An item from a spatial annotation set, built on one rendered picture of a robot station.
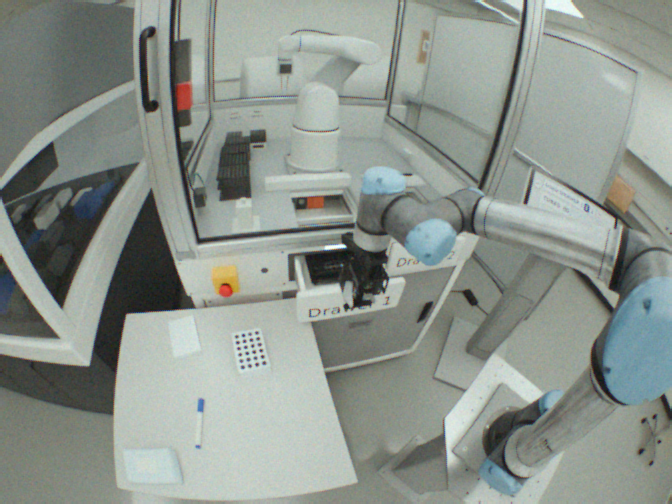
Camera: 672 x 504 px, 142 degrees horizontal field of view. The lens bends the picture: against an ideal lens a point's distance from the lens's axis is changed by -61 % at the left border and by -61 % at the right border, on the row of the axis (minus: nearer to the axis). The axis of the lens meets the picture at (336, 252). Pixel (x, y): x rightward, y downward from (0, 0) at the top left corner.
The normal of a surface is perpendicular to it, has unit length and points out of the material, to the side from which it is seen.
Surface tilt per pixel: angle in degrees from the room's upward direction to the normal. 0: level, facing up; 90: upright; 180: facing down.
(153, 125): 90
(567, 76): 90
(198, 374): 0
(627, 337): 86
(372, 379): 0
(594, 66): 90
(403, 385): 0
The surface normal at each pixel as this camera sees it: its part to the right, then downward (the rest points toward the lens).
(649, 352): -0.84, 0.23
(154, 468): 0.09, -0.74
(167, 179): 0.25, 0.66
